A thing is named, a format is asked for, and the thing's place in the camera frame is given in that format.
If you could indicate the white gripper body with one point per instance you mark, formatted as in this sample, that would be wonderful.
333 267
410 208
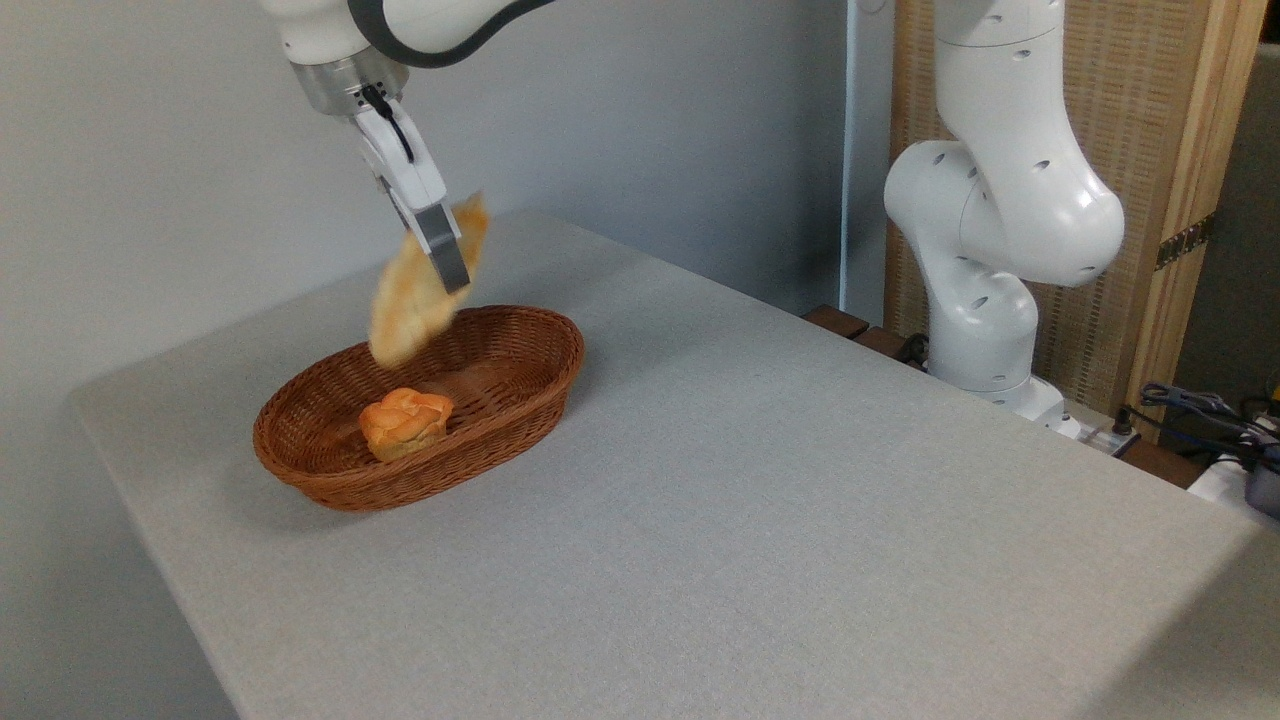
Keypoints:
405 165

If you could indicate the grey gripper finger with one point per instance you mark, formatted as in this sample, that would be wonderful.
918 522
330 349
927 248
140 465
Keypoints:
447 255

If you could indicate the long braided bread loaf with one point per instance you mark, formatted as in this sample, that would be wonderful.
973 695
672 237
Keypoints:
405 310

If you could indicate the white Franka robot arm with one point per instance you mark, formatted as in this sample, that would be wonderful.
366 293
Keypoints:
1010 210

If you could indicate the small round bread roll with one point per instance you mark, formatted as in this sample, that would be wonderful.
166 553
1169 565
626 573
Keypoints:
405 425

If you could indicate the brown wicker oval basket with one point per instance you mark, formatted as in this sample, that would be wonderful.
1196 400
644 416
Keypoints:
320 440

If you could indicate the brown wooden base platform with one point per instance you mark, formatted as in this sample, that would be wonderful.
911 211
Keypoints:
850 325

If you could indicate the dark metal screen hinge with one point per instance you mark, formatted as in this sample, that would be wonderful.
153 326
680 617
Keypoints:
1185 241

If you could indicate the white power strip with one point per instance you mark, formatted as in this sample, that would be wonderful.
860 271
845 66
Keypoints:
1220 482

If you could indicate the grey plug adapter box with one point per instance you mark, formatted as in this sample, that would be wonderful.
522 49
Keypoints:
1264 490

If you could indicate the white vertical wall pipe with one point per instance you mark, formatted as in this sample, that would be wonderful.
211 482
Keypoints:
850 150

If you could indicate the rattan screen with wooden frame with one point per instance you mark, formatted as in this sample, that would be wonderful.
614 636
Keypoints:
1150 120

